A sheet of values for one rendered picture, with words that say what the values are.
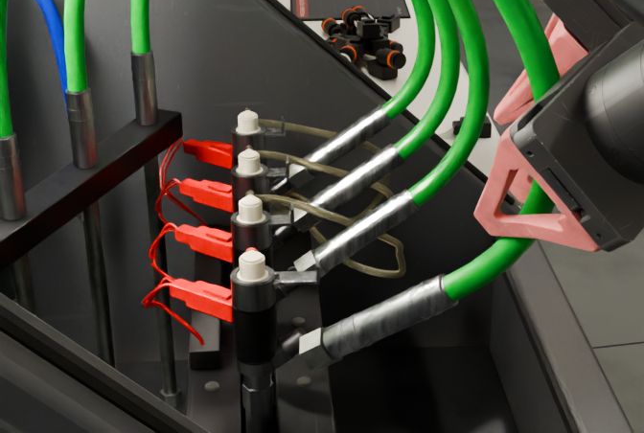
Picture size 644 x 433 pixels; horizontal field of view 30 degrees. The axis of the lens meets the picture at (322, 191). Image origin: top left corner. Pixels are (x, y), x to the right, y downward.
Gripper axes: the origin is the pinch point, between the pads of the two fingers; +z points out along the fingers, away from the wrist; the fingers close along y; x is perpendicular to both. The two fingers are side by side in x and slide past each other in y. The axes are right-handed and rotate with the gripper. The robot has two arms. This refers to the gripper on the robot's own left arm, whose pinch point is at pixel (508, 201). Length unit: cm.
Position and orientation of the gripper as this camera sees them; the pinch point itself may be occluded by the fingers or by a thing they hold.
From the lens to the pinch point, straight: 60.5
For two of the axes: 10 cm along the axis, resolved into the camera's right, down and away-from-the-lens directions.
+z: -4.7, 3.7, 8.0
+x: 6.5, 7.6, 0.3
